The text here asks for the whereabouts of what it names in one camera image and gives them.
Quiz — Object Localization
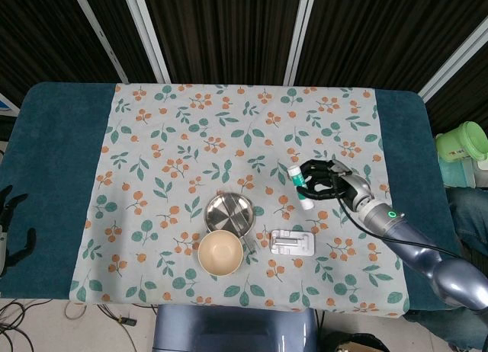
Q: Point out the white frame post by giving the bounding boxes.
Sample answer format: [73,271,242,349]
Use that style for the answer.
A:
[282,0,319,86]
[120,0,172,85]
[69,0,129,83]
[416,21,488,102]

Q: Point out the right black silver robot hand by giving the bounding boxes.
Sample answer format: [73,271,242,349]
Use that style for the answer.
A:
[297,158,373,212]

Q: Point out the green plastic jar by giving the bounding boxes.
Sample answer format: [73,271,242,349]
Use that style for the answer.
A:
[435,120,488,163]

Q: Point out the teal plastic container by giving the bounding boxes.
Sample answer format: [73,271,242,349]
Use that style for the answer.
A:
[437,156,478,188]

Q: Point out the teal table cover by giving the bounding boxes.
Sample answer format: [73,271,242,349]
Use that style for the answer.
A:
[0,81,461,325]

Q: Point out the person's leg in jeans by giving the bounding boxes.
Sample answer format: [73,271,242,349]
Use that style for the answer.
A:
[446,185,488,256]

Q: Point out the white green tube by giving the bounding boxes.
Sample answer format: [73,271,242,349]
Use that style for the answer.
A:
[287,165,315,212]

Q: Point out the stainless steel plate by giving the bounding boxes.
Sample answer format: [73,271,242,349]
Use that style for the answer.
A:
[204,191,260,254]

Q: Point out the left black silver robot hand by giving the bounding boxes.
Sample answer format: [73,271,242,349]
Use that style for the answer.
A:
[0,184,37,280]

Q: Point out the beige bowl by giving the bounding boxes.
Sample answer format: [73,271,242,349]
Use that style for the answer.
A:
[197,230,245,278]

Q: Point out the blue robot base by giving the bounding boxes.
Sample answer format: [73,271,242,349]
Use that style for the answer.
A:
[152,304,319,352]

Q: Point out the floral leaf print tablecloth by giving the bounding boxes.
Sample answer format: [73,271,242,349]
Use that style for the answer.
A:
[69,82,412,319]

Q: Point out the tangled floor cables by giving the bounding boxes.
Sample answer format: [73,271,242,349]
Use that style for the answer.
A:
[0,298,161,352]

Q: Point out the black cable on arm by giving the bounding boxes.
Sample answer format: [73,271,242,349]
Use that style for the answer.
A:
[329,171,464,260]

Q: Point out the blue white sign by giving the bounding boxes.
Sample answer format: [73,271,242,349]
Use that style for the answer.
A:
[0,92,19,117]

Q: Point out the white plastic tray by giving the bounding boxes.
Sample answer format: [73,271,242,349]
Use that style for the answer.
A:
[268,229,317,258]

